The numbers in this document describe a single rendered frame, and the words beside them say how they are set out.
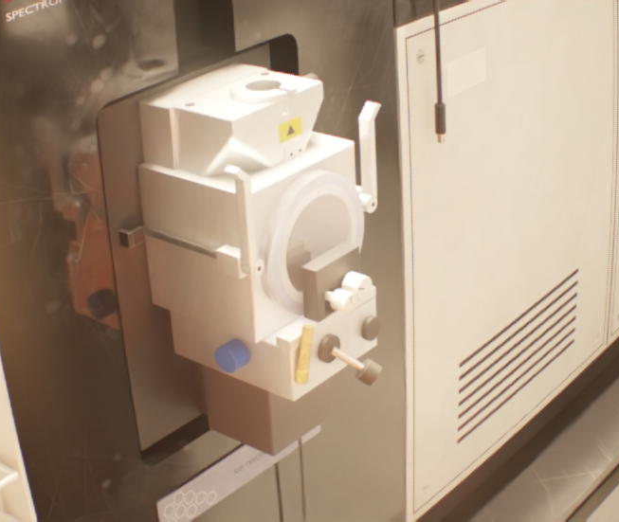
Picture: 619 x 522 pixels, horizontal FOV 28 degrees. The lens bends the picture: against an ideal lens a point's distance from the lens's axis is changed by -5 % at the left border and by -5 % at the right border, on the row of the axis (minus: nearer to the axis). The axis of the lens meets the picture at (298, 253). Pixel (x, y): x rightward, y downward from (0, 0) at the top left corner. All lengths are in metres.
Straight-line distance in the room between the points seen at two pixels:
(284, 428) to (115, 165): 0.21
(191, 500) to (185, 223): 0.22
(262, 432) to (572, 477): 0.58
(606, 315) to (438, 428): 0.34
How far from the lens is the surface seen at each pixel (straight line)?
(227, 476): 0.93
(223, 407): 0.86
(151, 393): 0.85
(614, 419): 1.46
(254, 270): 0.74
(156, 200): 0.79
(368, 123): 0.79
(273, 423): 0.84
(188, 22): 0.83
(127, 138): 0.78
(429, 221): 1.05
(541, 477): 1.36
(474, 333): 1.16
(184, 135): 0.76
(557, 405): 1.46
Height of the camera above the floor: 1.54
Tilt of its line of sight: 26 degrees down
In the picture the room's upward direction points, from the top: 4 degrees counter-clockwise
